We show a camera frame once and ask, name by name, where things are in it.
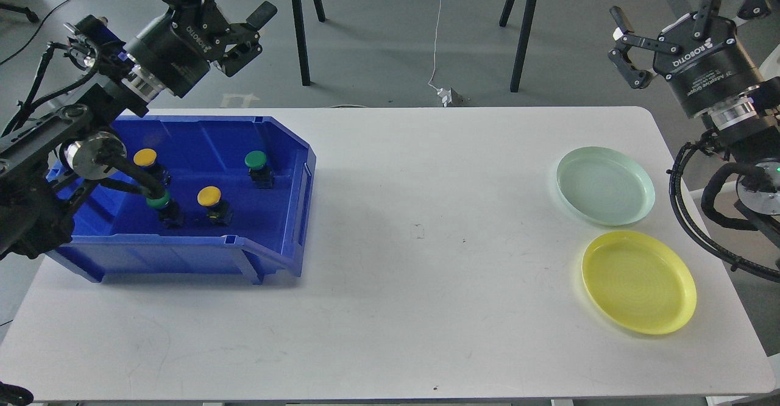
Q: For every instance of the green push button rear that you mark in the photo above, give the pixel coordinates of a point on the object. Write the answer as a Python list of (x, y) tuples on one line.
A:
[(259, 169)]

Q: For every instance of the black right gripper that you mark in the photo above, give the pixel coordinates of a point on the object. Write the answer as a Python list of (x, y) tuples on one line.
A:
[(710, 67)]

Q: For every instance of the yellow push button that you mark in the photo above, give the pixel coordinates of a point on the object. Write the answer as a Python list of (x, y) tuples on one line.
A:
[(147, 160), (217, 209)]

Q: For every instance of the green push button front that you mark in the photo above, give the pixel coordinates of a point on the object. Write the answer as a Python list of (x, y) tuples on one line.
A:
[(169, 212)]

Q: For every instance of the green push button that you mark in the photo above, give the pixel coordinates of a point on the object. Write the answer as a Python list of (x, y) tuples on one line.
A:
[(169, 212), (259, 169)]

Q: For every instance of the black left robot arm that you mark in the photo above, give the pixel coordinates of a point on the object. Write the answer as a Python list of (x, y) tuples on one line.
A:
[(51, 166)]

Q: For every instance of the light green plate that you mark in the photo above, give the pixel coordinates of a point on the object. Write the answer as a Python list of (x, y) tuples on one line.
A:
[(604, 186)]

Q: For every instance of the yellow plate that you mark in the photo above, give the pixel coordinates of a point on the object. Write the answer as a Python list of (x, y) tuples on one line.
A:
[(638, 282)]

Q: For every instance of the yellow push button front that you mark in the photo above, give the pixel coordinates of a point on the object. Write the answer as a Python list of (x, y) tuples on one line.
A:
[(217, 209)]

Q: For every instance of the blue plastic storage bin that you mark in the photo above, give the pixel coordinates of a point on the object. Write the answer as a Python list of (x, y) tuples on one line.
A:
[(117, 233)]

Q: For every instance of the black tripod right legs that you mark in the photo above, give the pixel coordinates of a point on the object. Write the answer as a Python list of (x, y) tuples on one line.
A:
[(529, 10)]

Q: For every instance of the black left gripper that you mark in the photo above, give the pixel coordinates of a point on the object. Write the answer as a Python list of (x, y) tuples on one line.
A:
[(179, 47)]

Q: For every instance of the yellow push button rear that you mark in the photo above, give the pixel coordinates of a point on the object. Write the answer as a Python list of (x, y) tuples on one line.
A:
[(147, 160)]

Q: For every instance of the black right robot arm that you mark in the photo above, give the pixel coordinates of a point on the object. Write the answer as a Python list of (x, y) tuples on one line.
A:
[(742, 130)]

